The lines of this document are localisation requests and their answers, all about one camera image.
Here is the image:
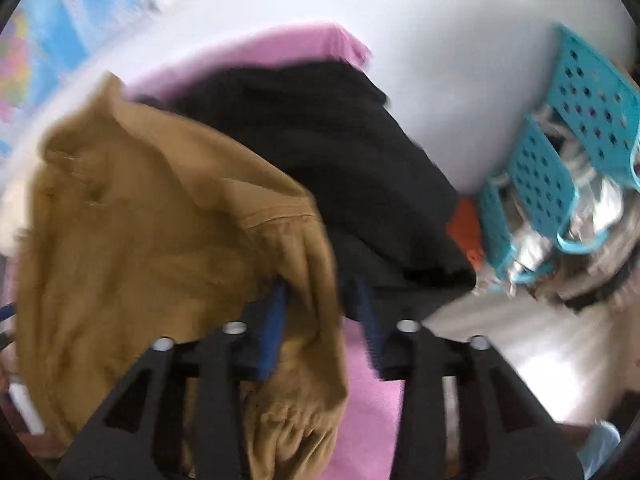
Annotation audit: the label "teal perforated laundry basket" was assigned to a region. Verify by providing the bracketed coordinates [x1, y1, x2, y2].
[477, 22, 640, 286]

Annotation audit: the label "orange cloth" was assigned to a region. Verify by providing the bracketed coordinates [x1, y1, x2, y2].
[446, 197, 484, 267]

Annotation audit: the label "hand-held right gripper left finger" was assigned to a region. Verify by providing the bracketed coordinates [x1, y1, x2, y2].
[57, 282, 291, 480]

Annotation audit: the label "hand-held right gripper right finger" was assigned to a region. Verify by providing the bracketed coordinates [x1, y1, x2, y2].
[350, 276, 586, 480]

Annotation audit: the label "grey clothes pile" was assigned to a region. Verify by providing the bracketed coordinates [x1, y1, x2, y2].
[500, 110, 640, 313]

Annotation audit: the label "brown pants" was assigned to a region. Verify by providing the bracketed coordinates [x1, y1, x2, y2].
[15, 72, 351, 480]

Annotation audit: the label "world map wall poster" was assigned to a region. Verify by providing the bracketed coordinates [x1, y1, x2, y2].
[0, 0, 153, 161]

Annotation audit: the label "black garment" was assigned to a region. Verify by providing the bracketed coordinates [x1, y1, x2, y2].
[135, 60, 478, 323]

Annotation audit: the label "pink printed bed sheet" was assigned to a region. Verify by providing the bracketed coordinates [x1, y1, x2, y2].
[125, 22, 407, 480]

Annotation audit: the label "light blue cloth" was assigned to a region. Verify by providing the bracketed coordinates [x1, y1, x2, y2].
[575, 420, 622, 479]

